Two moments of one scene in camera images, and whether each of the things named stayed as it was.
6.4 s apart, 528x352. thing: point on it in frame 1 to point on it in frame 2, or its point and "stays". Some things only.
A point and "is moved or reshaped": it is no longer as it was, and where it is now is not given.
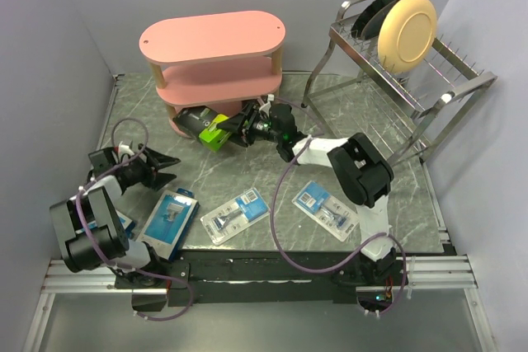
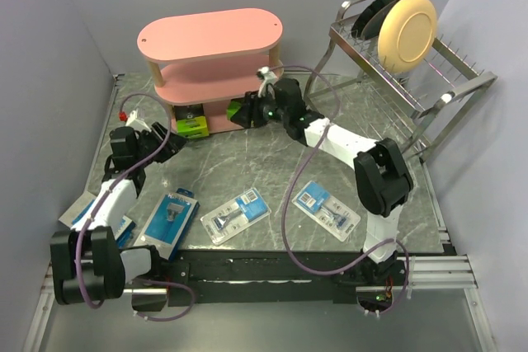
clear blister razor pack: [231, 216] stays
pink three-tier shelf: [220, 62] stays
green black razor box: [203, 122] is moved or reshaped
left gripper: [154, 180] to [172, 146]
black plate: [368, 23] stays
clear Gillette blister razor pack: [327, 210] stays
